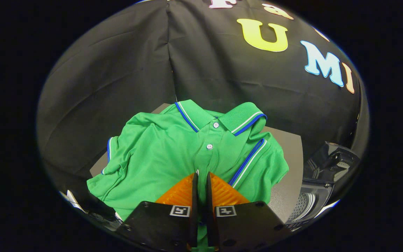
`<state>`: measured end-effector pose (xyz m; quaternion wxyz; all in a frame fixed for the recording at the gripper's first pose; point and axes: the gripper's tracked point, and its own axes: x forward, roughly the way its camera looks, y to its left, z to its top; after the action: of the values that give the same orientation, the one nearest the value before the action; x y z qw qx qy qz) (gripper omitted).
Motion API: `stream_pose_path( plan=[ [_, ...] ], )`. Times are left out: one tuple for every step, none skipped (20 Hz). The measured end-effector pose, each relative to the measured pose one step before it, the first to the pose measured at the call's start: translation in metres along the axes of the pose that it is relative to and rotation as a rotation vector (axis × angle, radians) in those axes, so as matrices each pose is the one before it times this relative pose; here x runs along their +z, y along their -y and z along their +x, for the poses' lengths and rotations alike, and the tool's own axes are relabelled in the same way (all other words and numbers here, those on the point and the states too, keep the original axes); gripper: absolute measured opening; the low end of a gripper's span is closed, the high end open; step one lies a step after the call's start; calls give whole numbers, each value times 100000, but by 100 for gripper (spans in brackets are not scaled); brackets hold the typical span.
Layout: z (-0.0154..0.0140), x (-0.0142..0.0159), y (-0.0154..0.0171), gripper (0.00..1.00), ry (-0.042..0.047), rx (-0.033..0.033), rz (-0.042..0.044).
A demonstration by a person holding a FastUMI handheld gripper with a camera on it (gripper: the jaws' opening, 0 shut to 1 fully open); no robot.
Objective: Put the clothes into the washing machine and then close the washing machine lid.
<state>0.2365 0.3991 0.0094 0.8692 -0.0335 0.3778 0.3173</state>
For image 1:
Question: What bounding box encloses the black backdrop cloth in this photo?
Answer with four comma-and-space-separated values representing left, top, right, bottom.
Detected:
36, 0, 370, 200

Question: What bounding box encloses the green polo shirt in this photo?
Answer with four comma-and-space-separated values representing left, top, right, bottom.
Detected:
87, 100, 289, 252

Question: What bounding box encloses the black washing machine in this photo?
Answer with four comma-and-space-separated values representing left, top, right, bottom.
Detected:
285, 175, 338, 231

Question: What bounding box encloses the dark grey cabinet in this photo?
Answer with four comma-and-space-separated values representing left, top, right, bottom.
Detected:
90, 103, 304, 224

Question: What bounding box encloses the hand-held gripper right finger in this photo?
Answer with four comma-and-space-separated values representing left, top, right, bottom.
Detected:
207, 171, 293, 252

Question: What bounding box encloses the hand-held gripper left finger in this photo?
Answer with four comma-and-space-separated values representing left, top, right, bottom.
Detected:
118, 172, 199, 252

